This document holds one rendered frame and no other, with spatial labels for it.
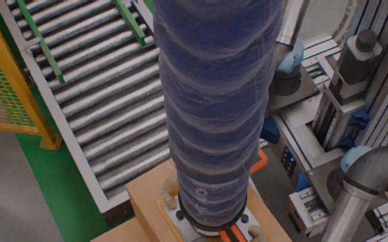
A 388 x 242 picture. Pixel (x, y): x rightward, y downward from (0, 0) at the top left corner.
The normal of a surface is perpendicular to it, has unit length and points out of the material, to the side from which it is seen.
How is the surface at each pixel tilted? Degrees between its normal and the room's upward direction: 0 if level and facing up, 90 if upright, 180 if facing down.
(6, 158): 0
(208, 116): 82
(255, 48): 73
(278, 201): 0
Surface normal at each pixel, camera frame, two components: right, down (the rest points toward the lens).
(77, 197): -0.03, -0.47
